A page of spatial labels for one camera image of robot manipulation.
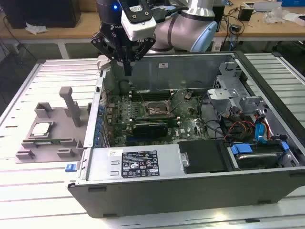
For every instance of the green RAM stick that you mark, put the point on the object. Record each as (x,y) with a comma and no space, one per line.
(54,141)

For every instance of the silver power supply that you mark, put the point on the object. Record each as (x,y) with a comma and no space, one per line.
(102,162)

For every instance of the small black box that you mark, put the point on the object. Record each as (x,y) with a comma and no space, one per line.
(245,13)

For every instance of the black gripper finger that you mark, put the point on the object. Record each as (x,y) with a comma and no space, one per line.
(102,41)
(145,47)

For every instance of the white sticker on case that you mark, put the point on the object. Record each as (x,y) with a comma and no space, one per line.
(163,65)

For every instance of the blue disk carrier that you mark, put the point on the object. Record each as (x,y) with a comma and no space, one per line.
(241,149)

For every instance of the white flat box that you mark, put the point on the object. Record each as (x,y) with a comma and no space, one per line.
(295,18)

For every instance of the dark grey PC case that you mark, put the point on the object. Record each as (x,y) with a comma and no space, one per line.
(166,198)

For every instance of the green motherboard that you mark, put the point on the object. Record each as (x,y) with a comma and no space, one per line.
(186,128)

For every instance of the black power supply label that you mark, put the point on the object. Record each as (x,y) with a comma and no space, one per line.
(139,164)

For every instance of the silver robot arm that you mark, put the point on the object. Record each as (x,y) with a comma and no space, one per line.
(166,31)

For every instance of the silver CPU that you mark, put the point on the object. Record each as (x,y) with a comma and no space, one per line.
(41,129)

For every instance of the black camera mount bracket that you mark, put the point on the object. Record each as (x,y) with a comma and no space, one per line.
(140,14)

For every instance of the black graphics card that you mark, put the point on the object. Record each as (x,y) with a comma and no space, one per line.
(150,130)

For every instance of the white crumpled paper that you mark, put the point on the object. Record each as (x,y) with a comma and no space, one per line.
(35,27)

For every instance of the silver drive cage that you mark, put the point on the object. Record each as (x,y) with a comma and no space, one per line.
(221,94)

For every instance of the black silver hard disk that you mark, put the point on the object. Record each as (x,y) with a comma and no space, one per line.
(257,160)

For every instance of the round coin battery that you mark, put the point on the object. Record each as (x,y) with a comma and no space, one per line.
(188,96)

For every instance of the thin metal locking lever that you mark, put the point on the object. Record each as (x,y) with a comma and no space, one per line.
(176,93)
(143,99)

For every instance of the blue box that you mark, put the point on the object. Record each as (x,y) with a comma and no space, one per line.
(293,3)

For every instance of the black computer tower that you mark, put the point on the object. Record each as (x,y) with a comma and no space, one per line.
(43,12)

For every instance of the large black box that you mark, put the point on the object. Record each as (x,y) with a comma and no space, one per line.
(219,19)

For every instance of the clear plastic bag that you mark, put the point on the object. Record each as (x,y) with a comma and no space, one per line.
(274,14)

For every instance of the blue expansion card retainer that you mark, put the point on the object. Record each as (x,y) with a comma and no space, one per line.
(98,130)

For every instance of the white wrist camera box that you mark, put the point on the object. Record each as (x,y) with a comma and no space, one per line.
(140,28)

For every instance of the grey parts rack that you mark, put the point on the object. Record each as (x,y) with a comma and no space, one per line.
(54,148)

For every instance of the small blue clip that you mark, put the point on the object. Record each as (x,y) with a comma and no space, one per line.
(70,167)

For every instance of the grey case latch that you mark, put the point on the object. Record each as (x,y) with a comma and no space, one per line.
(103,63)

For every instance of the wooden desk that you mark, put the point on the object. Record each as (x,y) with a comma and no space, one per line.
(71,26)

